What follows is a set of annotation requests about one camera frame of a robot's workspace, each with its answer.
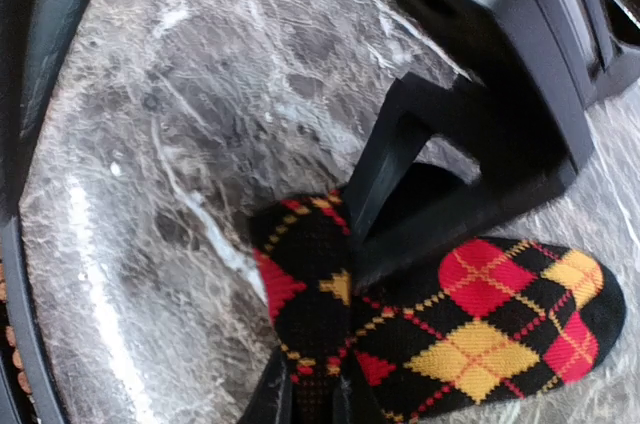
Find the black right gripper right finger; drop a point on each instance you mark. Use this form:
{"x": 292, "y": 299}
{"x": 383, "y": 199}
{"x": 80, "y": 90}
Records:
{"x": 353, "y": 398}

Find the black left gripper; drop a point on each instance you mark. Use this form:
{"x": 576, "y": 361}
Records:
{"x": 548, "y": 60}

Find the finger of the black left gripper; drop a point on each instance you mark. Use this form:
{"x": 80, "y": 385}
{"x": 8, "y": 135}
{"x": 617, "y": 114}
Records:
{"x": 441, "y": 166}

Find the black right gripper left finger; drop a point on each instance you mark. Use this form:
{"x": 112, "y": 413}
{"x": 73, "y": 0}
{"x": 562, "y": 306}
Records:
{"x": 272, "y": 399}

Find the black argyle orange red sock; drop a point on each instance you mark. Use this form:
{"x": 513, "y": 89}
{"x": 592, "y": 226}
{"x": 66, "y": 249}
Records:
{"x": 493, "y": 320}

